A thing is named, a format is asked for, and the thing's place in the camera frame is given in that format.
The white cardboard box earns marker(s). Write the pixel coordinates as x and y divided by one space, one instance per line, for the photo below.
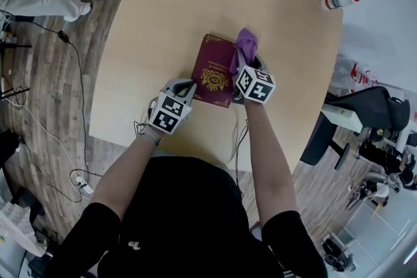
345 115

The person's left forearm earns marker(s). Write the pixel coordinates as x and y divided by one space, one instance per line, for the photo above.
123 172

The maroon hardcover book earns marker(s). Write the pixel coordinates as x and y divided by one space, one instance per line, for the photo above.
213 68

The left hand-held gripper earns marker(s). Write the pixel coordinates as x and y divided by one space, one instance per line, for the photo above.
169 114

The black office chair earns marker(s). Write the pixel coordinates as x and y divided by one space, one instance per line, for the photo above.
381 104

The person's left hand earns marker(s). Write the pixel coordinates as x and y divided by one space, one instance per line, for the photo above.
153 134

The person's black shirt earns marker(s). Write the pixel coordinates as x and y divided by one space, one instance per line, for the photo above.
189 221

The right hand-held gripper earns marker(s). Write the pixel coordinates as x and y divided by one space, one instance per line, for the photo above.
255 84

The person's right forearm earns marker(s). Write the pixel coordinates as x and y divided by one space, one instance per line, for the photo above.
270 156

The purple cloth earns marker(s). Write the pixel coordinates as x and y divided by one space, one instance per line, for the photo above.
246 44

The clear red-capped plastic bottle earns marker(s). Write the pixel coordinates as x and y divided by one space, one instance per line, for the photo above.
339 2

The white power strip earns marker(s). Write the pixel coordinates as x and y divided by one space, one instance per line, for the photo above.
83 184

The white foam board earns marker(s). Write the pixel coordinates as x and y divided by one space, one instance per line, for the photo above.
16 231

